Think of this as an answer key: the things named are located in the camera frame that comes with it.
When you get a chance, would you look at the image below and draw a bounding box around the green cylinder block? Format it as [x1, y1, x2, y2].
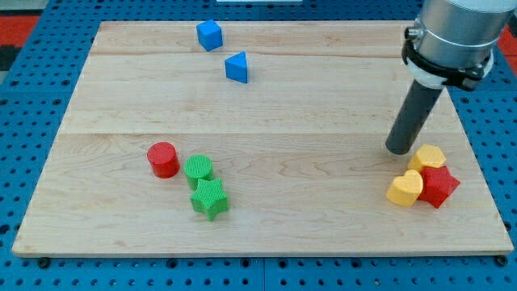
[183, 154, 214, 190]

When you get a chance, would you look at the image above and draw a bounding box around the blue cube block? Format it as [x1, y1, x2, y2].
[196, 19, 223, 52]

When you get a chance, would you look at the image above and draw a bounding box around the red cylinder block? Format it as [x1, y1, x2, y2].
[146, 141, 180, 179]

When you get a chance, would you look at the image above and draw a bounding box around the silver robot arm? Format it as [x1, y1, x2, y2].
[402, 0, 516, 91]

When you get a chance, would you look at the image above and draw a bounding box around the yellow heart block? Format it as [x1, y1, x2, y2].
[385, 170, 423, 206]

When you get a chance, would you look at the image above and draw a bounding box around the blue triangular prism block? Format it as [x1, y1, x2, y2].
[225, 52, 248, 83]

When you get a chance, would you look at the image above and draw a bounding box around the red star block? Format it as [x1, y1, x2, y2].
[418, 166, 460, 209]

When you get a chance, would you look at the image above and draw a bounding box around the yellow hexagon block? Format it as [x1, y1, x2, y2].
[407, 144, 446, 172]

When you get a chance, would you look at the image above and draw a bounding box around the green star block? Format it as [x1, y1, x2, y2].
[191, 179, 229, 221]

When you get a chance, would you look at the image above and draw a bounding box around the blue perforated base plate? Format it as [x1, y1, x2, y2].
[1, 0, 516, 290]

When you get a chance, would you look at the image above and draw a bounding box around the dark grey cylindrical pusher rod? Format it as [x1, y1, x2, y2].
[385, 80, 442, 155]

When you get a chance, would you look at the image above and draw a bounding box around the light wooden board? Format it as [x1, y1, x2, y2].
[12, 21, 514, 258]

